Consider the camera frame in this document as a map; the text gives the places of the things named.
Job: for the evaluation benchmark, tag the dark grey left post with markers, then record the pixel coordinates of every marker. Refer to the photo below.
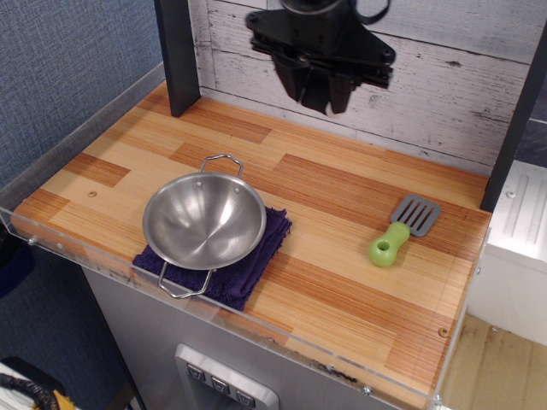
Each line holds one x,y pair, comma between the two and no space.
178,54

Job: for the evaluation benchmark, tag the steel bowl with wire handles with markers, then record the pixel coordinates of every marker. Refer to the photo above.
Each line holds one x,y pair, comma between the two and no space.
204,221

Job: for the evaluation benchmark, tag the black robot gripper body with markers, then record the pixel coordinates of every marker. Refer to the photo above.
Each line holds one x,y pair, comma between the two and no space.
332,34

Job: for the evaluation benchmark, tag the green and grey toy spatula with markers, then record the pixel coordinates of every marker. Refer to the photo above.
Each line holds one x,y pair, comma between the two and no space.
414,216

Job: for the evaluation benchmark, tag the clear acrylic table guard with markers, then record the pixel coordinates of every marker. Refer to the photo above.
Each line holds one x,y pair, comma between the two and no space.
321,301

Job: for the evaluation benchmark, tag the dark grey right post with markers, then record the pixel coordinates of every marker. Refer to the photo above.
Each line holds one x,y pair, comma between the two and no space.
523,110

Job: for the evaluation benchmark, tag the black and white sushi roll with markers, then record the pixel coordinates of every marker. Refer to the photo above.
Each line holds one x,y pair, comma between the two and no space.
316,92

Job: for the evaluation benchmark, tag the purple cloth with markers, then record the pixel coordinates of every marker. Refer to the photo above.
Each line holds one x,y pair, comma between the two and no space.
230,285

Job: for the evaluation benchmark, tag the white metal cabinet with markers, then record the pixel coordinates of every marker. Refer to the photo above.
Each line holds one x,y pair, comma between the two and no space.
509,288

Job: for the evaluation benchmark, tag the dark grey post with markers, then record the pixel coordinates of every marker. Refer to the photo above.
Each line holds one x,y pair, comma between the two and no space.
523,110
178,54

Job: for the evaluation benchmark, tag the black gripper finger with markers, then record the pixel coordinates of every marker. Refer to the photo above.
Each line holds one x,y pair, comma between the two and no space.
296,75
340,88

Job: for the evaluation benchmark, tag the silver dispenser button panel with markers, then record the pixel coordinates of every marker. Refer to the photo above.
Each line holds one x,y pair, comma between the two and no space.
209,384

